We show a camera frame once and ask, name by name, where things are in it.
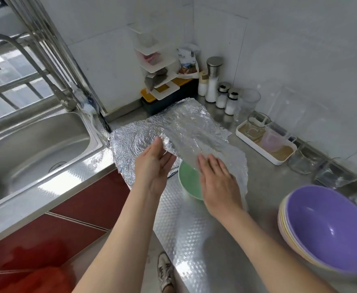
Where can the pink translucent cup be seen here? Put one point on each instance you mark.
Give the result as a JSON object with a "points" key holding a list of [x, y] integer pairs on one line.
{"points": [[274, 140]]}

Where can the steel faucet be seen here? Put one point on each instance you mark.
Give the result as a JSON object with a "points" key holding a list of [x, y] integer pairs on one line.
{"points": [[26, 55]]}

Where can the white corner shelf rack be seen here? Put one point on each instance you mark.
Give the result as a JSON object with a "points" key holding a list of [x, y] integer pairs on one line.
{"points": [[160, 64]]}

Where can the person's right forearm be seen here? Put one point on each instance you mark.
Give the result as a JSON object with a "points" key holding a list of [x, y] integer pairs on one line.
{"points": [[270, 253]]}

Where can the white dish brush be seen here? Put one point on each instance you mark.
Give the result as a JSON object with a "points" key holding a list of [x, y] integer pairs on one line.
{"points": [[88, 107]]}

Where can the purple bowl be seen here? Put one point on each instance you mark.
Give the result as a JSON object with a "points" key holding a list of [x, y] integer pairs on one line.
{"points": [[331, 225]]}

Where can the red plastic bag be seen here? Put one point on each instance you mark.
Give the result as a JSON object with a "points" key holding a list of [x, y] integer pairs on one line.
{"points": [[38, 282]]}

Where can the person's right hand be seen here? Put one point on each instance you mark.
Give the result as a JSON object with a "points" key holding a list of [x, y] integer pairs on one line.
{"points": [[221, 192]]}

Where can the foil-covered bowl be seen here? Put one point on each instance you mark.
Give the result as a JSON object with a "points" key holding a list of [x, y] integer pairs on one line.
{"points": [[194, 134]]}

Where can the stainless steel sink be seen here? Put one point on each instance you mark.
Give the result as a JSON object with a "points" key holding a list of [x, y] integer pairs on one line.
{"points": [[32, 155]]}

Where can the metal window railing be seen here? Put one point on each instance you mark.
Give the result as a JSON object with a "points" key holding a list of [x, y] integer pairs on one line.
{"points": [[14, 88]]}

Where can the white shaker with black lid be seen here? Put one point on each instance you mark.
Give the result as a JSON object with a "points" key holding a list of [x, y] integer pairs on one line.
{"points": [[222, 99], [231, 105]]}

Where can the person's left forearm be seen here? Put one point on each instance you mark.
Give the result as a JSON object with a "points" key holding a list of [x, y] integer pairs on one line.
{"points": [[120, 241]]}

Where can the red kitchen cabinet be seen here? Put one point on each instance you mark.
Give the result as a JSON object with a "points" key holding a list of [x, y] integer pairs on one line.
{"points": [[87, 204]]}

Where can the tall white steel-capped bottle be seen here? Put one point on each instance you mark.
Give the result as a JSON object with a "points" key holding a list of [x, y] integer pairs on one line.
{"points": [[213, 82]]}

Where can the small white tan-capped bottle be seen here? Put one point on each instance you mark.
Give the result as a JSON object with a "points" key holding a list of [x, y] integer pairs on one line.
{"points": [[202, 87]]}

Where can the colourful snack packet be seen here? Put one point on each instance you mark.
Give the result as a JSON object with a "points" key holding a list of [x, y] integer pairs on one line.
{"points": [[188, 62]]}

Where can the pink bowl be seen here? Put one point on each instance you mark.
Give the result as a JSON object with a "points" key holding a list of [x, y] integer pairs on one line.
{"points": [[286, 232]]}

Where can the stack of aluminium foil sheets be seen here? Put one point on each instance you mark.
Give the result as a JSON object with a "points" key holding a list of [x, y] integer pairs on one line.
{"points": [[133, 140]]}

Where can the person's left hand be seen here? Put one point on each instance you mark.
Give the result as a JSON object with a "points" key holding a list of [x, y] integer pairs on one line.
{"points": [[153, 167]]}

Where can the person's left white shoe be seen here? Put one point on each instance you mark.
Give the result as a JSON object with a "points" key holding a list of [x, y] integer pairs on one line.
{"points": [[166, 271]]}

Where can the white rectangular tray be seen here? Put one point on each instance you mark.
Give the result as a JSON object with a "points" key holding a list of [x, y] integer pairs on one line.
{"points": [[248, 140]]}

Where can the green bowl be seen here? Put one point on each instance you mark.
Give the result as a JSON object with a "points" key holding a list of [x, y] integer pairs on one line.
{"points": [[189, 180]]}

